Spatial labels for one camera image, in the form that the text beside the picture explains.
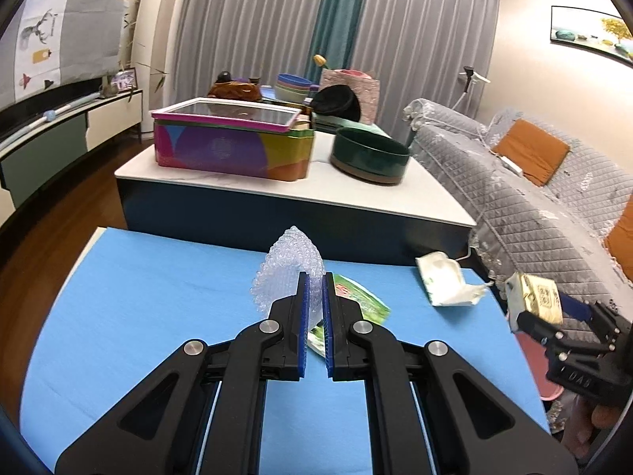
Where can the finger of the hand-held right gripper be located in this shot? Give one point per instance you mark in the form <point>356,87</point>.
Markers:
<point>576,307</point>
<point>539,331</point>

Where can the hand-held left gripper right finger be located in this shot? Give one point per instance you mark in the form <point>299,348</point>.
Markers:
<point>329,329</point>

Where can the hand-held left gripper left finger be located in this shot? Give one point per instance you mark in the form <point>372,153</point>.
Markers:
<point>301,329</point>

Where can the yellow foil packet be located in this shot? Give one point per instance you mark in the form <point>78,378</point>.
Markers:
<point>536,297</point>

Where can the pink bin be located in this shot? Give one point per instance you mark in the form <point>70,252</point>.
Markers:
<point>533,366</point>

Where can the clear bubble wrap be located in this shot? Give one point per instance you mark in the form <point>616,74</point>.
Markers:
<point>287,267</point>

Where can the person's right hand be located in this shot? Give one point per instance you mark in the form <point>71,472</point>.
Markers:
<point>607,415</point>

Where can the green panda snack packet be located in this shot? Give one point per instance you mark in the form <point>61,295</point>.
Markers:
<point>363,302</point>

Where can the orange cushion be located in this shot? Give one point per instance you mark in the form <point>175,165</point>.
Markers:
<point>531,151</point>
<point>622,247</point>

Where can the grey quilted sofa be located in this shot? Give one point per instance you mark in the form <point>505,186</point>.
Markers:
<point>519,217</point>

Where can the white tissue pack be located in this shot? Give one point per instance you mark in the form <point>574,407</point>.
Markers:
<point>442,277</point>

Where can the white top coffee table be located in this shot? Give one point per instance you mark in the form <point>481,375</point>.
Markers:
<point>247,217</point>

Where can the blue mat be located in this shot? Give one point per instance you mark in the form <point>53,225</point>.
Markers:
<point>148,307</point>

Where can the white remote control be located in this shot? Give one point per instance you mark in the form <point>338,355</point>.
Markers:
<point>509,164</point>

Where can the dark green bowl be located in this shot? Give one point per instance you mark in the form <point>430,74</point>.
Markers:
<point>371,156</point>

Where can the colourful storage box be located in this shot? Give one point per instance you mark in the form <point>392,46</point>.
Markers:
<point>212,148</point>

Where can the black hat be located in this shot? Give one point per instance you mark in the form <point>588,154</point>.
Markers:
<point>339,101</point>

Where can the pale green plastic bowl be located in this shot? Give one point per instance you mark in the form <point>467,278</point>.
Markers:
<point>292,94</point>

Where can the pink gift bag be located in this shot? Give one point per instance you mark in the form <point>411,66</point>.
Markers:
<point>368,94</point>

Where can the brown glossy ornament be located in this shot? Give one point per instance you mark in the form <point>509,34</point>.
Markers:
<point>235,90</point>

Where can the white floor lamp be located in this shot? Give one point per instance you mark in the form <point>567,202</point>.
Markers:
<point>470,76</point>

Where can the yellow flower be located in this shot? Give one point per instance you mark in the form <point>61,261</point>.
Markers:
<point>320,61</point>

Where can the dry branch decoration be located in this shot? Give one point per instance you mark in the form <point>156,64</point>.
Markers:
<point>148,67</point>

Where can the small grey figurine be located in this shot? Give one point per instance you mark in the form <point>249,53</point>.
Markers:
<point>109,90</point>

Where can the grey curtain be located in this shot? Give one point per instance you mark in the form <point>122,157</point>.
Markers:
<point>425,34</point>
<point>247,24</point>

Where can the white and green cabinet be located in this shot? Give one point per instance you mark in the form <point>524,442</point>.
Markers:
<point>44,153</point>

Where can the teal curtain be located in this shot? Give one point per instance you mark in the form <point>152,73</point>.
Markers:
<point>341,15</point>

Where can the white rod with blue ball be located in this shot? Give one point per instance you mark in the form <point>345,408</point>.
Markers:
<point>48,116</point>

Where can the black television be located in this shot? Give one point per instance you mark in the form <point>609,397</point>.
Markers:
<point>29,109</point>

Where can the grey printed dust cover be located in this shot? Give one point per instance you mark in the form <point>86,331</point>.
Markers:
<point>84,29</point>

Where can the framed wall picture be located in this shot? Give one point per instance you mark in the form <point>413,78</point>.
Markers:
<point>588,32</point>

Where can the small photo frame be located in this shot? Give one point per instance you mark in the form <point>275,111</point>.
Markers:
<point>126,79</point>

